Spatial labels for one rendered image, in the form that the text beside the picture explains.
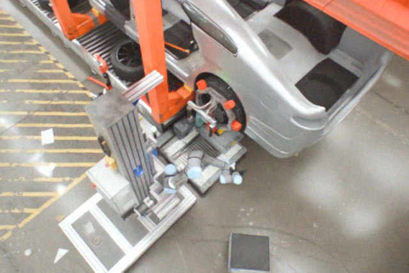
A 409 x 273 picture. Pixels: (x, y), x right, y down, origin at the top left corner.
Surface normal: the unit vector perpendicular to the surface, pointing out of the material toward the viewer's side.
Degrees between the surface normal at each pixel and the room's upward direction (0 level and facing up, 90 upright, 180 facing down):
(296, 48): 22
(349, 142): 0
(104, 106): 0
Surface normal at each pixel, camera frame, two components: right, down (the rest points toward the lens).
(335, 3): 0.04, -0.55
